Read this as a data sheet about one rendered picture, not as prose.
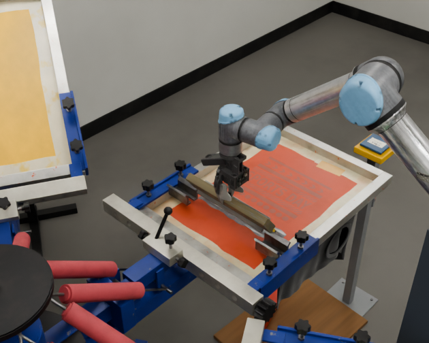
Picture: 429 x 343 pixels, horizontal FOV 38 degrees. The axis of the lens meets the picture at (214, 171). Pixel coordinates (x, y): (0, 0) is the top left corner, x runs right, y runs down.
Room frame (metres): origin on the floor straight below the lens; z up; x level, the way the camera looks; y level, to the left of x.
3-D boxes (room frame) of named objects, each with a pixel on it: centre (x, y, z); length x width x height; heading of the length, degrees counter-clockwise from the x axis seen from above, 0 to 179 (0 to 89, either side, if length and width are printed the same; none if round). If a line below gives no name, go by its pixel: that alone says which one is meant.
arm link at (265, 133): (1.56, -0.14, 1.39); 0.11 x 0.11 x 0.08; 56
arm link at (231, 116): (1.60, -0.05, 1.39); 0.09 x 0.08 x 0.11; 56
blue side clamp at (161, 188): (1.79, 0.18, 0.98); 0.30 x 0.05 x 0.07; 136
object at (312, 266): (1.69, -0.36, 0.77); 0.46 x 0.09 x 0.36; 136
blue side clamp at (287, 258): (1.41, -0.22, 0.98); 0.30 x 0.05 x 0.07; 136
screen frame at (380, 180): (1.77, -0.19, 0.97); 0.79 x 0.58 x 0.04; 136
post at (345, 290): (2.10, -0.66, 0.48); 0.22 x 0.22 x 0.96; 46
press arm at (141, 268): (1.37, 0.20, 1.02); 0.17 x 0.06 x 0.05; 136
